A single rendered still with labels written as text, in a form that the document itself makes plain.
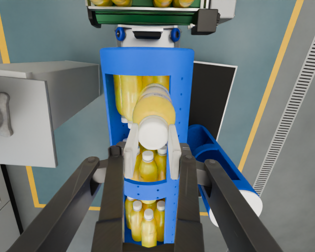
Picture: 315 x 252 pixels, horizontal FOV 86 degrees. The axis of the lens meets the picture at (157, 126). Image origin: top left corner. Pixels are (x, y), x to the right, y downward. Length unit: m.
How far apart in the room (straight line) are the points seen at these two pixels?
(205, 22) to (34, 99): 0.68
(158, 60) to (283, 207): 2.91
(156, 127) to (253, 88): 1.81
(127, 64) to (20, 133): 0.59
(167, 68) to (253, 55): 1.53
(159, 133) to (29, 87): 0.65
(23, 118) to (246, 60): 1.74
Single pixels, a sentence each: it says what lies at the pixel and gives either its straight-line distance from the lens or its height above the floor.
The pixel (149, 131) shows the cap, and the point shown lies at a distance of 0.21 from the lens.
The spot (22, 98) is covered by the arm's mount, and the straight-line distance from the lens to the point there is 0.82.
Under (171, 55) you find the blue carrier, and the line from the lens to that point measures 0.45.
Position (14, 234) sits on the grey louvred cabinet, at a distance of 3.07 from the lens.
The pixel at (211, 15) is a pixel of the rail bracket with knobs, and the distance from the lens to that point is 0.71.
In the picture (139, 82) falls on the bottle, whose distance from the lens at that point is 0.54.
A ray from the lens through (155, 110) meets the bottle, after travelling 0.23.
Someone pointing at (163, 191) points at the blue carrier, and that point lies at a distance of 0.61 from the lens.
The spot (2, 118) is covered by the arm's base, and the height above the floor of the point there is 1.04.
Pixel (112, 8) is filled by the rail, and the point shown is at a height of 0.98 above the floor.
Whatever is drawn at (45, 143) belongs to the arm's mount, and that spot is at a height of 1.02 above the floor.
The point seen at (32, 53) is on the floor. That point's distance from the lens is 1.97.
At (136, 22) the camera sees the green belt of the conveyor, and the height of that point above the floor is 0.88.
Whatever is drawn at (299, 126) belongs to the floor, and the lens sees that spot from 2.45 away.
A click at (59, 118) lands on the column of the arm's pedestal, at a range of 1.06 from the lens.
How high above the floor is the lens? 1.66
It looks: 68 degrees down
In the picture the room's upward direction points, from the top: 174 degrees clockwise
